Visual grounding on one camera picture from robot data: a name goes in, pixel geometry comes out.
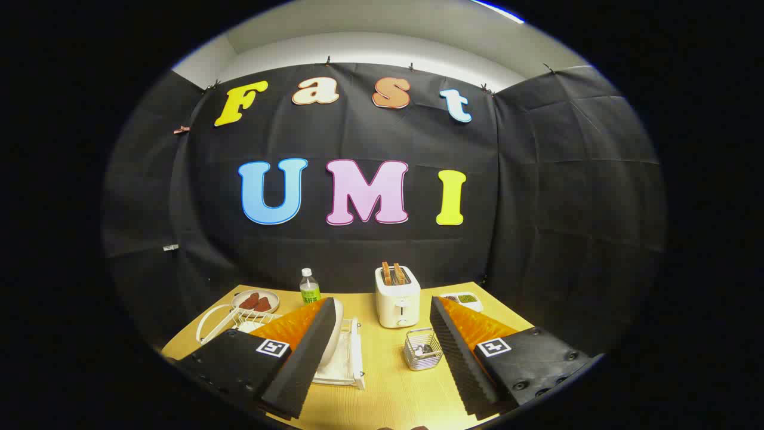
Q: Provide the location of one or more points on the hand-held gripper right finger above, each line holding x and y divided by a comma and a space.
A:
459, 358

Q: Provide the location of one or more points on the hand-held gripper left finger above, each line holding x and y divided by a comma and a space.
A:
304, 364

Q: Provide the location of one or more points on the white plate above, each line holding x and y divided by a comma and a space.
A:
335, 331

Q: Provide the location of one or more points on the white divided bean dish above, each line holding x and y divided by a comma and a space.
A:
468, 300

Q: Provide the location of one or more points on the small grey plate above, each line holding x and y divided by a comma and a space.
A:
271, 297

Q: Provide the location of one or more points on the green label drink bottle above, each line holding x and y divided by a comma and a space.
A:
310, 292

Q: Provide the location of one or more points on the red meat slice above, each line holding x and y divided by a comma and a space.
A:
249, 301
263, 305

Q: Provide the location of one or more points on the white toaster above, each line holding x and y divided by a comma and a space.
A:
399, 304

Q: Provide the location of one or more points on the toast slice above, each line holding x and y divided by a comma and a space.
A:
386, 273
399, 274

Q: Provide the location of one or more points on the black backdrop cloth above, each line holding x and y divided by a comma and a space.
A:
370, 251

